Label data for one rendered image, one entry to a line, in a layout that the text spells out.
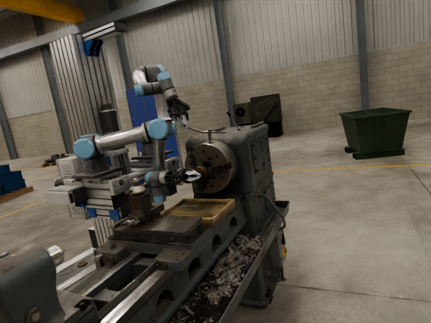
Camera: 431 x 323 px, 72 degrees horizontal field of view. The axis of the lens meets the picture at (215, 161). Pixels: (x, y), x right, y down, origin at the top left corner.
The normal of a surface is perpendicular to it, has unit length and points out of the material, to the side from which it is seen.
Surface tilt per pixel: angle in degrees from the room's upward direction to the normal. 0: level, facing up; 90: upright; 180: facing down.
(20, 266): 51
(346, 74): 90
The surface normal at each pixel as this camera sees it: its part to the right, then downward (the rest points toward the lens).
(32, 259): 0.60, -0.65
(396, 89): -0.39, 0.23
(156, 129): 0.29, 0.13
